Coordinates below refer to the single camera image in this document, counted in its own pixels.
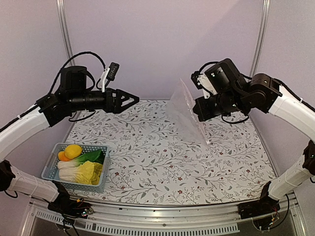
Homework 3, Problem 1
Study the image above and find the aluminium frame post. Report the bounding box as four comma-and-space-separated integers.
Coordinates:
250, 0, 271, 77
56, 0, 73, 59

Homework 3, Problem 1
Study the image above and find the light blue plastic basket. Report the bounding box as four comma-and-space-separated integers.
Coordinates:
41, 143, 110, 193

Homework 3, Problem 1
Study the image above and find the left rear aluminium frame post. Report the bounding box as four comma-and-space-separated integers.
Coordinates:
56, 0, 73, 59

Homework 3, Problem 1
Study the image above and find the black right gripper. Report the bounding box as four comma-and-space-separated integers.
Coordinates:
192, 90, 245, 121

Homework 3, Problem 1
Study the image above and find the clear pink zip top bag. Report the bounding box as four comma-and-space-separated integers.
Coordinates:
166, 79, 210, 145

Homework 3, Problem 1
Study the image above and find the orange mango toy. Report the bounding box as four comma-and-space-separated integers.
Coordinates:
58, 151, 71, 162

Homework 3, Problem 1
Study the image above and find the right rear aluminium frame post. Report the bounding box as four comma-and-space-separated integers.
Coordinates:
250, 0, 271, 77

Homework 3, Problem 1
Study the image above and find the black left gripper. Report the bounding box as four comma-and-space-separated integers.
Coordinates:
69, 87, 140, 113

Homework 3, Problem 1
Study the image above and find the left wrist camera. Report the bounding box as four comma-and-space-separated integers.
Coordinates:
96, 62, 120, 92

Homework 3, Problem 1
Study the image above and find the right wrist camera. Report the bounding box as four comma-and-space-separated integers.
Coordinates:
191, 71, 218, 99

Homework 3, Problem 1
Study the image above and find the front aluminium table rail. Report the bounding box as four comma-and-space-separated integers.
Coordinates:
21, 193, 310, 236

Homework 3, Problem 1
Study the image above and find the green bok choy toy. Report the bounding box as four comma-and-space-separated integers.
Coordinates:
57, 149, 105, 170

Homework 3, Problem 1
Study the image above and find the floral patterned table mat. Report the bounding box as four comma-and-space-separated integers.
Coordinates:
65, 100, 275, 205

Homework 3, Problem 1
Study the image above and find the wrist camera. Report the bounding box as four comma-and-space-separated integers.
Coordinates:
191, 71, 218, 99
96, 62, 120, 92

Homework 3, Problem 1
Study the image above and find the yellow lemon toy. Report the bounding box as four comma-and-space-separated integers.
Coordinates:
64, 145, 82, 159

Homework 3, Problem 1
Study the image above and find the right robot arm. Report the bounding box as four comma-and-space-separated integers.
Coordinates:
191, 58, 315, 219

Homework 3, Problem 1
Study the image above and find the yellow napa cabbage toy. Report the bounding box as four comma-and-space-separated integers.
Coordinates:
59, 161, 103, 185

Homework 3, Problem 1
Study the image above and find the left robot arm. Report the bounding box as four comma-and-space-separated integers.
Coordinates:
0, 62, 140, 219

